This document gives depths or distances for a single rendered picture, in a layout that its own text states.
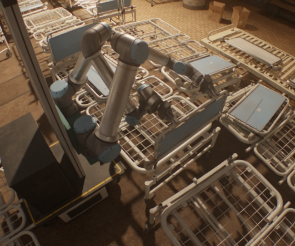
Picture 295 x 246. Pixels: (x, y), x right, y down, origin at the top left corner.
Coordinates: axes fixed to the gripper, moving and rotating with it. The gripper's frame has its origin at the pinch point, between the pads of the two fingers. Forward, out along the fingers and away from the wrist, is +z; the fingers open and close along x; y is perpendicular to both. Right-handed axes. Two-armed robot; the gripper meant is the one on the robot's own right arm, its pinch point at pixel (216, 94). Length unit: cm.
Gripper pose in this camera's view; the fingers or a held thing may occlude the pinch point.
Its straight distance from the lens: 159.9
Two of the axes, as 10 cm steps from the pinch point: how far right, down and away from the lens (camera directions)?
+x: 1.1, -5.5, -8.3
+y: -7.8, 4.7, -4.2
